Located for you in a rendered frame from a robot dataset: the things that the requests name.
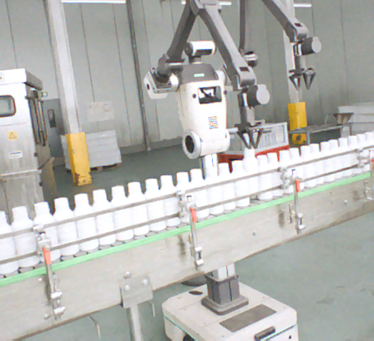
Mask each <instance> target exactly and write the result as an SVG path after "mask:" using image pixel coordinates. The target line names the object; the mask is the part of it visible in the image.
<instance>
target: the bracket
mask: <svg viewBox="0 0 374 341"><path fill-rule="evenodd" d="M355 150H356V152H355V153H359V156H357V160H358V161H359V162H360V163H358V164H356V168H357V169H362V168H365V165H364V163H361V161H362V160H364V159H365V160H367V162H368V163H370V170H371V188H369V187H368V180H366V181H365V188H367V189H370V192H371V195H372V198H369V192H368V190H366V191H365V192H366V198H368V199H370V200H371V203H372V206H373V207H374V154H373V150H369V155H368V156H367V157H364V156H363V155H361V153H363V148H355ZM278 169H279V171H278V172H282V173H283V174H282V175H281V176H280V179H281V180H283V183H281V184H280V189H284V190H285V189H288V188H289V184H288V183H286V180H287V179H290V182H291V183H293V190H294V199H295V209H296V212H294V204H293V203H290V211H292V213H293V214H292V215H291V222H292V223H293V224H294V225H295V226H296V230H297V233H298V234H300V233H301V230H303V228H304V226H303V217H304V215H303V213H302V212H300V205H299V196H298V192H300V191H301V181H305V179H304V178H300V175H299V174H298V173H296V170H295V169H293V170H291V171H292V175H290V176H288V174H285V171H288V170H287V167H285V166H282V167H278ZM175 196H176V198H179V199H180V201H179V202H178V206H179V208H181V211H180V212H177V213H178V215H179V217H178V218H186V217H188V213H189V216H190V228H191V234H189V236H190V243H192V246H193V247H191V255H192V256H194V259H195V260H194V264H195V268H196V270H201V268H200V266H202V265H204V260H203V259H202V253H201V252H202V249H203V248H202V247H201V246H200V245H198V241H197V234H196V227H195V222H196V221H197V216H196V211H199V210H200V208H199V207H196V202H195V201H192V196H191V195H190V196H187V203H186V202H185V201H182V198H185V191H182V190H181V191H178V192H175ZM183 208H184V209H185V211H184V209H183ZM295 219H296V223H295ZM32 227H33V233H34V234H36V233H37V234H38V237H36V242H37V245H38V249H36V250H37V256H38V258H43V259H44V264H45V269H46V274H47V278H48V286H49V292H50V298H51V302H52V306H53V316H54V320H55V321H58V320H60V319H61V317H60V315H62V314H63V311H65V308H64V307H63V305H62V300H61V296H62V295H63V294H62V291H61V292H60V289H57V285H58V276H57V275H54V276H53V270H52V264H51V256H50V249H52V248H53V246H52V241H51V238H47V236H46V231H44V227H43V224H41V223H39V224H35V225H32Z"/></svg>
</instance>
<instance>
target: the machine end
mask: <svg viewBox="0 0 374 341"><path fill-rule="evenodd" d="M39 91H43V83H42V81H41V80H40V79H39V78H37V77H35V76H34V75H33V74H31V73H30V72H29V71H27V70H25V69H19V70H11V71H1V72H0V212H5V215H6V219H7V223H8V224H9V225H10V226H11V225H12V223H13V208H17V207H22V206H26V209H27V213H28V217H29V218H35V217H36V213H35V211H36V210H35V206H34V204H36V203H43V202H48V206H49V207H48V208H49V212H50V213H51V214H52V215H54V214H55V213H56V208H55V206H56V205H55V199H56V198H58V196H57V191H56V186H55V181H54V176H53V160H54V158H53V157H51V152H50V148H51V145H50V144H49V141H48V132H47V127H46V122H45V117H44V111H43V101H42V97H41V92H39ZM50 157H51V158H50Z"/></svg>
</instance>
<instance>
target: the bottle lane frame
mask: <svg viewBox="0 0 374 341"><path fill-rule="evenodd" d="M366 180H368V187H369V188H371V172H369V173H364V174H361V175H358V176H355V177H352V178H347V179H344V180H341V181H338V182H334V183H328V184H327V185H322V186H320V187H318V188H313V189H310V190H307V191H302V192H301V193H298V196H299V205H300V212H302V213H303V215H304V217H303V226H304V228H303V230H301V233H300V234H298V233H297V230H296V226H295V225H294V224H293V223H292V222H291V215H292V214H293V213H292V211H290V203H293V204H294V212H296V209H295V199H294V194H293V195H288V196H287V197H284V198H279V199H274V200H273V201H269V202H265V203H262V204H258V205H255V206H253V207H249V208H244V209H243V208H242V209H241V210H239V211H233V213H227V214H226V213H225V214H224V215H221V216H219V217H217V216H215V218H210V219H206V220H204V221H201V222H197V223H195V227H196V234H197V241H198V245H200V246H201V247H202V248H203V249H202V252H201V253H202V259H203V260H204V265H202V266H200V268H201V270H196V268H195V264H194V260H195V259H194V256H192V255H191V247H193V246H192V243H190V236H189V234H191V228H190V224H187V226H184V227H181V228H176V229H173V230H167V232H163V233H157V234H155V235H152V236H149V237H146V236H145V238H141V239H138V240H136V239H135V240H134V241H132V242H129V243H123V244H121V245H118V246H115V247H113V246H112V247H111V248H107V249H104V250H99V251H98V252H95V253H87V254H86V255H84V256H81V257H77V258H76V257H74V258H73V259H70V260H67V261H62V262H61V263H56V264H53V265H52V270H53V276H54V275H57V276H58V285H57V289H60V292H61V291H62V294H63V295H62V296H61V300H62V305H63V307H64V308H65V311H63V314H62V315H60V317H61V319H60V320H58V321H55V320H54V316H53V306H52V302H51V298H50V292H49V286H48V278H47V274H46V269H45V267H44V268H39V269H33V270H30V271H27V272H24V273H19V274H17V275H13V276H11V277H4V278H2V279H0V341H19V340H22V339H25V338H28V337H31V336H33V335H35V334H38V333H44V332H46V331H49V330H50V329H53V328H57V327H59V326H62V325H65V324H67V323H71V322H73V321H75V320H78V319H81V318H84V317H87V316H89V315H92V314H94V313H98V312H100V311H102V310H105V309H107V308H111V307H115V306H118V305H120V304H122V298H121V292H120V287H119V286H120V284H121V283H122V282H123V280H124V279H126V278H130V277H133V276H135V275H138V274H141V273H146V274H148V275H149V276H150V282H151V288H152V293H154V292H156V291H159V290H161V289H164V288H168V287H170V286H173V285H175V284H177V283H181V282H184V281H186V280H189V279H191V278H195V277H198V276H200V275H202V274H205V273H208V272H211V271H214V270H216V269H218V268H222V267H224V266H227V265H230V264H232V263H236V262H239V261H240V260H243V259H246V258H249V257H252V256H255V255H256V254H259V253H264V252H265V251H268V250H271V249H273V248H277V247H280V246H281V245H284V244H287V243H290V242H293V241H296V240H297V239H299V238H304V237H305V236H308V235H311V234H313V233H317V232H320V231H321V230H324V229H327V228H330V227H333V226H336V225H337V224H340V223H344V222H346V221H349V220H352V219H354V218H358V217H360V216H362V215H365V214H368V213H371V212H373V211H374V207H373V206H372V203H371V200H370V199H368V198H366V192H365V191H366V190H368V192H369V198H372V195H371V192H370V189H367V188H365V181H366Z"/></svg>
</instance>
